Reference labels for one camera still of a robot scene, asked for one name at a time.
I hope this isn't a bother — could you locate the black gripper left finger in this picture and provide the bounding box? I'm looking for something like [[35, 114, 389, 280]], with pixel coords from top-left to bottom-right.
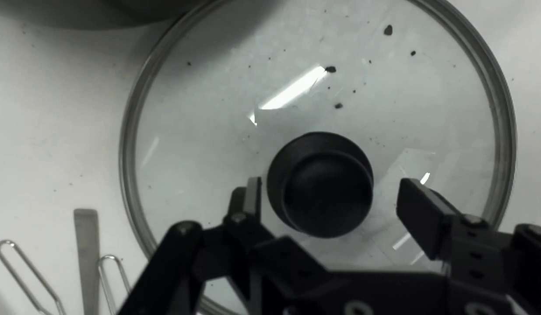
[[117, 175, 329, 315]]

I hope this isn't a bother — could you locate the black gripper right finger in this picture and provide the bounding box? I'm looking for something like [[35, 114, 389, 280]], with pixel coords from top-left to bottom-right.
[[394, 177, 541, 315]]

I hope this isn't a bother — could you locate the glass lid with black knob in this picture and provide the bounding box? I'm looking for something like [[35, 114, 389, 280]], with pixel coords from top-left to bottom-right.
[[117, 0, 518, 315]]

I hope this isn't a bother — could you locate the black cooking pot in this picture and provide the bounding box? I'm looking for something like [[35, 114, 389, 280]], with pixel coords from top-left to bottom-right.
[[0, 0, 284, 31]]

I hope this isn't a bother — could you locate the wire handled metal utensil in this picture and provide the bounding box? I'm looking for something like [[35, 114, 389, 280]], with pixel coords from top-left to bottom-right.
[[0, 238, 68, 315], [96, 252, 133, 315]]

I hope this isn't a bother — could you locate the flat handled metal utensil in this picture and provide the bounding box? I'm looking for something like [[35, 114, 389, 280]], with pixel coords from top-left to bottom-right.
[[72, 206, 102, 315]]

